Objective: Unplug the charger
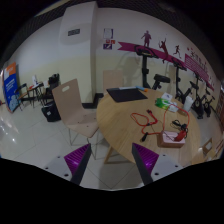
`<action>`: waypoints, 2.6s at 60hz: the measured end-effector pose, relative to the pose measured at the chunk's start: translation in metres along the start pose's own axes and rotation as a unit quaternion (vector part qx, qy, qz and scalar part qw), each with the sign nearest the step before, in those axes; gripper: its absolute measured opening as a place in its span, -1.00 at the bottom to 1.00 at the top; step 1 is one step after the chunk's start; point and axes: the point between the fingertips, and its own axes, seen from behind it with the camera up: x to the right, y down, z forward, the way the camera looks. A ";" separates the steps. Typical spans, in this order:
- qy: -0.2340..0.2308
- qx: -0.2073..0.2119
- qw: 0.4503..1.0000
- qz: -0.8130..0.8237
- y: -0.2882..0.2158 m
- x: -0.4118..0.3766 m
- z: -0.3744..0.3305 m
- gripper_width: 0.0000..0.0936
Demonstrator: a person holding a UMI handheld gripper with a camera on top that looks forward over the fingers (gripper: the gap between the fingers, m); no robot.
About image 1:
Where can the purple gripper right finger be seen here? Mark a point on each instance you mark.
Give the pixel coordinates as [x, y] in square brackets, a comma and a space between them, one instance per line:
[145, 160]

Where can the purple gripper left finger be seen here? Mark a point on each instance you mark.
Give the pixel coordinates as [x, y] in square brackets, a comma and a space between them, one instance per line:
[77, 162]

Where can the red charger plug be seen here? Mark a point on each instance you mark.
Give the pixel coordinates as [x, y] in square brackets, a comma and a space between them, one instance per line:
[181, 135]

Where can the pink power strip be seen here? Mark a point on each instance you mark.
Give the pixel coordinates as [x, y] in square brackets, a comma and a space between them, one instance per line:
[166, 139]

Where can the round wooden table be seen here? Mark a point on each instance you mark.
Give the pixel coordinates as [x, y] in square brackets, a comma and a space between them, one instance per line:
[141, 121]

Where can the green tissue pack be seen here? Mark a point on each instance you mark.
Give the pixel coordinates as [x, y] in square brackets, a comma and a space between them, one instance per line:
[163, 103]

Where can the wooden chair at right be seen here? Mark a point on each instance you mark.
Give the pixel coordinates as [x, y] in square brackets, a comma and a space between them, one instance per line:
[208, 152]

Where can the beige wooden chair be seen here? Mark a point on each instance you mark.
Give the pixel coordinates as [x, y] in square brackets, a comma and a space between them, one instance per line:
[74, 116]

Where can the blue marker pen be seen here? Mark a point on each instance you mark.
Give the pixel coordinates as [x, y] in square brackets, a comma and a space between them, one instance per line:
[142, 89]

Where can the white paper cup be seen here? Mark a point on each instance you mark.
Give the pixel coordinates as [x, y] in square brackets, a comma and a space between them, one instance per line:
[188, 103]

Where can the small dark side table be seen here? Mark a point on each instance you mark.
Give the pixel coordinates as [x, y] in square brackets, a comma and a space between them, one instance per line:
[36, 91]

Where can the black chair at left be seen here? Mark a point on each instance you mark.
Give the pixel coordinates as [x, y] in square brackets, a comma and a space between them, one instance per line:
[22, 94]

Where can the blue orange banner stand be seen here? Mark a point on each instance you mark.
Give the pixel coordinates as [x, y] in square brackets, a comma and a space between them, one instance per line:
[10, 86]

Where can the wall posters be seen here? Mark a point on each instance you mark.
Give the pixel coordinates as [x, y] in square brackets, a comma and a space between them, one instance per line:
[108, 39]

